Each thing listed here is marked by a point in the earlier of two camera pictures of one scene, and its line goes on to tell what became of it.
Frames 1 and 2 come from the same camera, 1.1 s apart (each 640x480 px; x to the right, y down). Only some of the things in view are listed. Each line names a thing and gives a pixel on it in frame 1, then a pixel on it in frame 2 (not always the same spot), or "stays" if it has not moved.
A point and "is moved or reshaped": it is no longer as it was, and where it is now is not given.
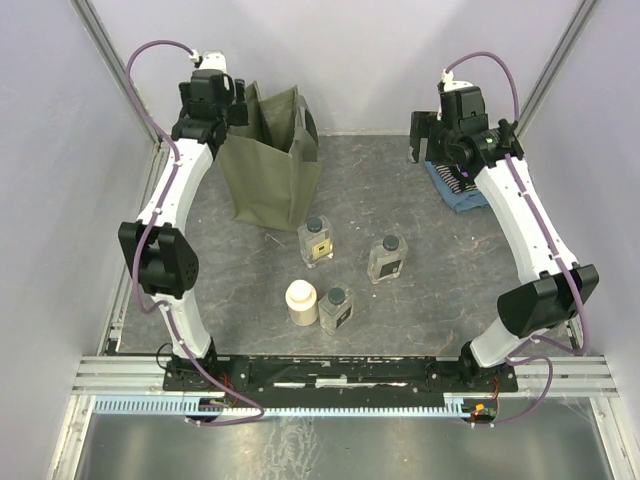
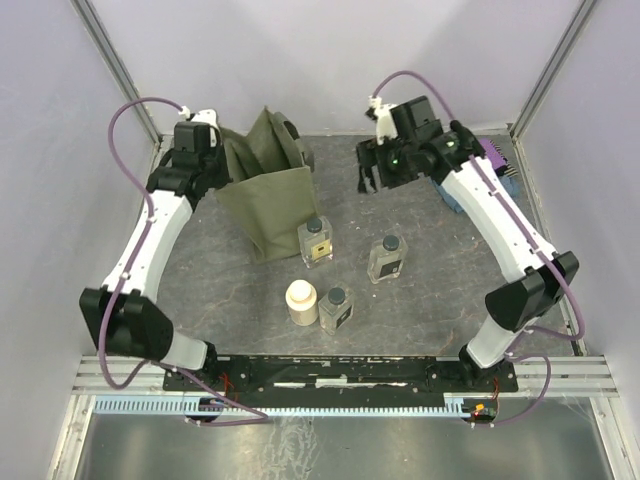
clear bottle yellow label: [316, 241] stays
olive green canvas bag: [270, 160] is moved or reshaped
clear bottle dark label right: [385, 260] stays
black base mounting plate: [339, 377] stays
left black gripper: [238, 115] → [217, 149]
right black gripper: [426, 125] → [371, 154]
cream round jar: [302, 302] stays
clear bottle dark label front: [336, 308] stays
